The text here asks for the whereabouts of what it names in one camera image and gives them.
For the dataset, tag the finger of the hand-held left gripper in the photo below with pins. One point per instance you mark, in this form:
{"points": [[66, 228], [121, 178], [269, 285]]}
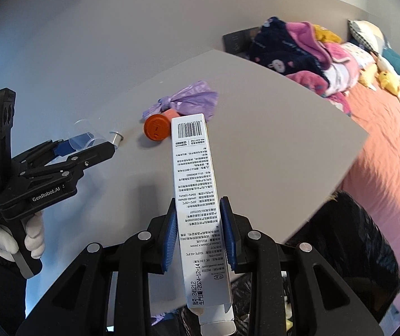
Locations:
{"points": [[91, 154], [70, 145]]}

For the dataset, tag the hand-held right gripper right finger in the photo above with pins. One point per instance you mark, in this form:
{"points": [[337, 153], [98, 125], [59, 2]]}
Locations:
{"points": [[228, 238]]}

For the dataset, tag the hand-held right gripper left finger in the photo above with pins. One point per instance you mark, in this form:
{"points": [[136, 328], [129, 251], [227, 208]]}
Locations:
{"points": [[169, 238]]}

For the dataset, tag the clear plastic cup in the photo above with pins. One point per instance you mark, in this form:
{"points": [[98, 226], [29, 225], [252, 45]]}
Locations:
{"points": [[98, 131]]}

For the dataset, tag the long white carton box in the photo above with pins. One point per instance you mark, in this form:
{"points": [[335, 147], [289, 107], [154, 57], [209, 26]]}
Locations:
{"points": [[193, 182]]}

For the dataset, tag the trash bin with black bag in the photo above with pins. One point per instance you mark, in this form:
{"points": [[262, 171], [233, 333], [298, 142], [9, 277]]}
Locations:
{"points": [[353, 238]]}

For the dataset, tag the person's left hand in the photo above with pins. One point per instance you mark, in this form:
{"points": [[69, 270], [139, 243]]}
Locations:
{"points": [[0, 243]]}

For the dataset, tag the orange cap bottle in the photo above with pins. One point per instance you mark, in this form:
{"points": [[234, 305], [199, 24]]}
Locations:
{"points": [[156, 127]]}

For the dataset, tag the purple plastic bag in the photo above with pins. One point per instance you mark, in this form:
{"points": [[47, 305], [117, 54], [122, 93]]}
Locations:
{"points": [[193, 94]]}

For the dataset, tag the bed with pink sheet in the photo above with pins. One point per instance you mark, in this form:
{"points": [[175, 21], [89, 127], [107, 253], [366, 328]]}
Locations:
{"points": [[388, 168]]}

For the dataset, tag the navy printed blanket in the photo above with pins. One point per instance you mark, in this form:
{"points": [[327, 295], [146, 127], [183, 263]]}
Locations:
{"points": [[277, 49]]}

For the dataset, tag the light pink printed blanket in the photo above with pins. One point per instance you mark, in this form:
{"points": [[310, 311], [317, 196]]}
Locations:
{"points": [[341, 68]]}

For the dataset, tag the pink fleece blanket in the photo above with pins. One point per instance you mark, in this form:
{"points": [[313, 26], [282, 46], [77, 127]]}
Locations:
{"points": [[304, 38]]}

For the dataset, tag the pale yellow plush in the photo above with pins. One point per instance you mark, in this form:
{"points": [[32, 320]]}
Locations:
{"points": [[367, 75]]}

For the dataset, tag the yellow duck plush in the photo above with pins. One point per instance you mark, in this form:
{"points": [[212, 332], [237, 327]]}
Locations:
{"points": [[388, 82]]}

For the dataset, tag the white printed pillow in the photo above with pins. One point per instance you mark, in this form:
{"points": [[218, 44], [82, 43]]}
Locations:
{"points": [[359, 54]]}

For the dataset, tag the yellow cloth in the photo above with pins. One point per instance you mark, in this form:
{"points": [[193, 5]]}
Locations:
{"points": [[325, 34]]}

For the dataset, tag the checkered pillow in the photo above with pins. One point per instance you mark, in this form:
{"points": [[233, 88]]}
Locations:
{"points": [[366, 35]]}

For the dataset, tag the dark wall socket panel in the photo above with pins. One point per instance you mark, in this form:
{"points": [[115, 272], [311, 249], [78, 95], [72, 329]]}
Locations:
{"points": [[236, 40]]}

